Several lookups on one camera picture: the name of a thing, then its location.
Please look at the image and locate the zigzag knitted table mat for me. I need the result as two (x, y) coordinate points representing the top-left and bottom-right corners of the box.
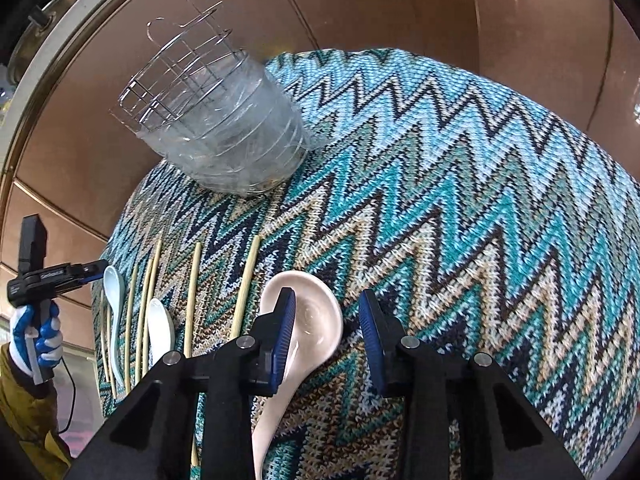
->
(103, 49), (639, 479)

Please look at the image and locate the large pinkish ceramic spoon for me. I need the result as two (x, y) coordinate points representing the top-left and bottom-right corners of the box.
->
(252, 270), (343, 479)

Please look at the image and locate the left gloved hand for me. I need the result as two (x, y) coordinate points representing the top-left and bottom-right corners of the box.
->
(9, 300), (63, 385)

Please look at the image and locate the wire utensil basket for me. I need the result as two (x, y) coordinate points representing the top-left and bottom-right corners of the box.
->
(111, 0), (314, 196)

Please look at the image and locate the yellow jacket forearm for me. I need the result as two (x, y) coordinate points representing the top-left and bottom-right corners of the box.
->
(1, 344), (73, 479)

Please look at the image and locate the white ceramic spoon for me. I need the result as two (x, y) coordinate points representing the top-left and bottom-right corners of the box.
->
(146, 298), (175, 366)

